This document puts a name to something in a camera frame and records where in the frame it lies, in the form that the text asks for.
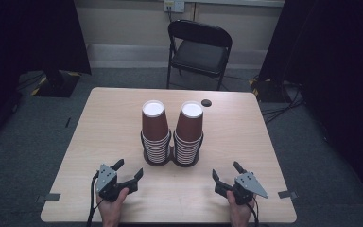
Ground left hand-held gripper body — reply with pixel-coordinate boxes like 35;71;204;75
95;164;139;202

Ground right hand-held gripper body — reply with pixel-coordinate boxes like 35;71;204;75
215;171;269;206

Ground stack of brown cups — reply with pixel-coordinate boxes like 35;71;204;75
173;100;205;166
140;99;173;165

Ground person's right hand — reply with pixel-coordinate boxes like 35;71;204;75
226;190;257;227

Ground person's left hand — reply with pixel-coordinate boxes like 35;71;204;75
95;187;130;227

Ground grey tape strip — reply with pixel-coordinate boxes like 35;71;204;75
277;190;299;200
36;193;61;203

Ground black stand base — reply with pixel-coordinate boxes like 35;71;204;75
30;70;81;98
249;79;294;103

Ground black folding chair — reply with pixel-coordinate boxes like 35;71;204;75
166;19;233;92

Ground black curtain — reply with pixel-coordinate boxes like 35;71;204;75
0;0;93;155
258;0;363;207

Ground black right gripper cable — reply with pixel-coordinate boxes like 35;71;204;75
247;198;261;227

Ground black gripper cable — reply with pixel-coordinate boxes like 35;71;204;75
85;172;103;227
247;198;261;227

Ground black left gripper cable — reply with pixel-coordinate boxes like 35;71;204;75
85;172;103;227

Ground black floor cables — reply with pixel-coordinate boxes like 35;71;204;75
260;80;306;125

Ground white wall outlet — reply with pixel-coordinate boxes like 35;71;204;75
164;0;185;13

